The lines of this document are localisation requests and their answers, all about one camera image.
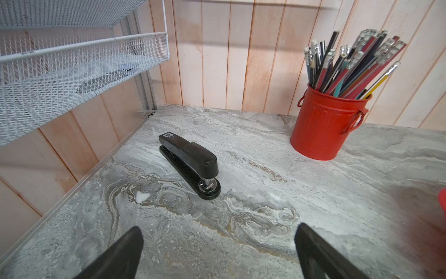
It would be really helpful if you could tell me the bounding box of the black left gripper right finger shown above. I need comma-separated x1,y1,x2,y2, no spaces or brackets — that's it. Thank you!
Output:
295,223,368,279

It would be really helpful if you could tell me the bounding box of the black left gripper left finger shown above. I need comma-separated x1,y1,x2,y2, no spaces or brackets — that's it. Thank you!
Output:
76,226,144,279

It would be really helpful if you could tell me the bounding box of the red flower-shaped fruit bowl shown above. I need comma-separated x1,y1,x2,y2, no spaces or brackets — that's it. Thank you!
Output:
439,188,446,213

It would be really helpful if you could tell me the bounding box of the black stapler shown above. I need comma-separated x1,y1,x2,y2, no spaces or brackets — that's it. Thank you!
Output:
159,132,221,200

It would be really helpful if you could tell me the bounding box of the red metal pencil bucket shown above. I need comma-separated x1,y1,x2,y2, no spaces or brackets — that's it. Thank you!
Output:
290,87,371,160

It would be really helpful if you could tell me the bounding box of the bundle of pencils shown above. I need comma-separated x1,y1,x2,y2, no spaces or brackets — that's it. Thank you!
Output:
304,29,407,101

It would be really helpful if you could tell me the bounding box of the white wire mesh shelf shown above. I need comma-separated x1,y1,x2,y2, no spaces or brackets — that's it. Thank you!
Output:
1,1,170,146

